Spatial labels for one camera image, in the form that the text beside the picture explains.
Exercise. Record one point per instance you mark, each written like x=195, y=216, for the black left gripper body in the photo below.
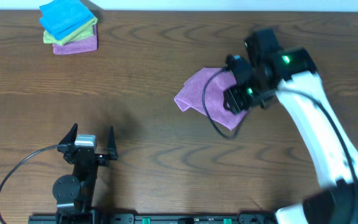
x=103, y=157

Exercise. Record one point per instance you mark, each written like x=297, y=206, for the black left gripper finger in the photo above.
x=111, y=145
x=70, y=136

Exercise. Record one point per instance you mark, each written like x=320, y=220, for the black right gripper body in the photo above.
x=246, y=97

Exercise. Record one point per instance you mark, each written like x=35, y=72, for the purple microfiber cloth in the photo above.
x=203, y=92

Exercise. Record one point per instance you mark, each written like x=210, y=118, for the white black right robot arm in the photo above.
x=290, y=75

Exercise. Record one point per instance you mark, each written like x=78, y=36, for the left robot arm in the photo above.
x=74, y=192

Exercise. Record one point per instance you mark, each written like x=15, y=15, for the folded purple cloth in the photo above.
x=79, y=46

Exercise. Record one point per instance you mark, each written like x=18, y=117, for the folded green cloth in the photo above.
x=83, y=32

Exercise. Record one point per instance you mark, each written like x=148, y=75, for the folded blue cloth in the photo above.
x=60, y=18

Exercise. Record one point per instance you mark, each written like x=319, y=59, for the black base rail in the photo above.
x=128, y=218

